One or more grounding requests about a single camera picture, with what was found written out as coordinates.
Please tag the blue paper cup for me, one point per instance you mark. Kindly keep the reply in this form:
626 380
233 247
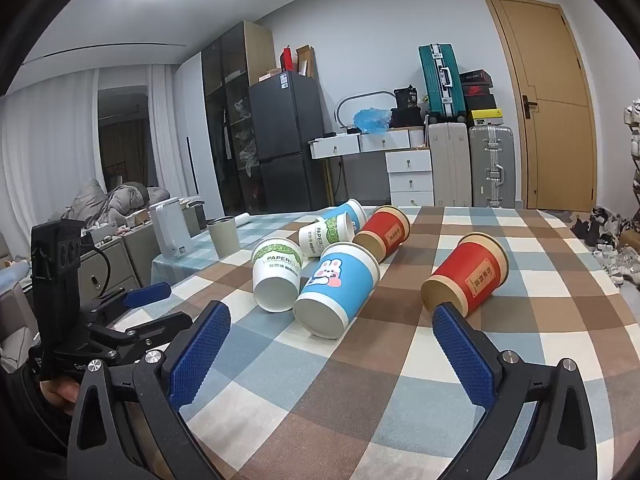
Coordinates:
350 212
345 275

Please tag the white drawer chest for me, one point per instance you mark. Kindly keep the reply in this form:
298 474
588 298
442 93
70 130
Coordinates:
410 177

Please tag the white sheer curtain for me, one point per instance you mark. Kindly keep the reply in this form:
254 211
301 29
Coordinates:
50 160

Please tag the cardboard box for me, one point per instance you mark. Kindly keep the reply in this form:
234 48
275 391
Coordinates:
306 62

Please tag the white paper roll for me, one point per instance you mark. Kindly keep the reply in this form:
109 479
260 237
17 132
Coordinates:
247 219

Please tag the white vanity desk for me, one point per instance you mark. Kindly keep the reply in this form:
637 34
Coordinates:
370 143

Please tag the white suitcase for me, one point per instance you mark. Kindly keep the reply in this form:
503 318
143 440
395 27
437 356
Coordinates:
448 170

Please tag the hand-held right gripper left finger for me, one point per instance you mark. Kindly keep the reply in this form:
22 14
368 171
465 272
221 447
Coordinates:
200 355

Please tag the grey duvet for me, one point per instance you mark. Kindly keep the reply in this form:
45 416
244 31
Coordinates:
115 200

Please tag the red paper cup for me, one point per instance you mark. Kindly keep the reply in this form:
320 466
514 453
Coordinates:
475 270
387 232

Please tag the yellow black shoe box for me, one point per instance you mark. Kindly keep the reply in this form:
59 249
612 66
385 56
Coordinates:
485 118

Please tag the white green paper cup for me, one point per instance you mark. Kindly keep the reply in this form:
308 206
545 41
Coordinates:
320 237
275 280

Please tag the dark shoe box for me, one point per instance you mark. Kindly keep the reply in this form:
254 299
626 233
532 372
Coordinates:
481 103

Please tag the grey tumbler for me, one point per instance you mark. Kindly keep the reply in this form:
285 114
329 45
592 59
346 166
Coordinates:
225 240

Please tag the black refrigerator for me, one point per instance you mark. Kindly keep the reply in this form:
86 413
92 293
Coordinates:
287 142

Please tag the teal suitcase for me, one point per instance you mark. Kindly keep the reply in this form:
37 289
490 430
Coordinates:
442 85

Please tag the black bag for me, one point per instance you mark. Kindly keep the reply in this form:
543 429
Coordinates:
405 110

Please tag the grey drawer cabinet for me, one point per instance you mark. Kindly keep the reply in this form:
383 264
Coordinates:
100 270

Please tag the wooden door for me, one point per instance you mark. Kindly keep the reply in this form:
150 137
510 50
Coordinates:
545 100

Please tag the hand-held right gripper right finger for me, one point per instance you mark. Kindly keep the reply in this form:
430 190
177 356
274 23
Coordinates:
462 360

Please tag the silver suitcase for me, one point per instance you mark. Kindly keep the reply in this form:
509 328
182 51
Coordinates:
492 167

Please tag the red black shoe box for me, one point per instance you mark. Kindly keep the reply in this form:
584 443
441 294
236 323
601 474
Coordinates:
478 91

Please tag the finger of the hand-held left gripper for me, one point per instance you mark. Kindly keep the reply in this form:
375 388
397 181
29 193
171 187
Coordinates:
147 294
160 327

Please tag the shoe rack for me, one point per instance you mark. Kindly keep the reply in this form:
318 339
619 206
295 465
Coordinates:
634 135

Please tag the blue plastic bag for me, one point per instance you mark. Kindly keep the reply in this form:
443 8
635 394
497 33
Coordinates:
372 119

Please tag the dark glass cabinet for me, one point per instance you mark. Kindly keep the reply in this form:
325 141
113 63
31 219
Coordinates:
232 110

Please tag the person's left hand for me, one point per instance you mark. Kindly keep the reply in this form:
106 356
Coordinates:
60 392

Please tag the checkered tablecloth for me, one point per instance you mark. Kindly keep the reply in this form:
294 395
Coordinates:
350 385

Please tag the white appliance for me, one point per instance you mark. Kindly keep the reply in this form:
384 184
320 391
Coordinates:
167 230

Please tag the pile of shoes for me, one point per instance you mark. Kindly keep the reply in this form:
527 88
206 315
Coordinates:
610 247

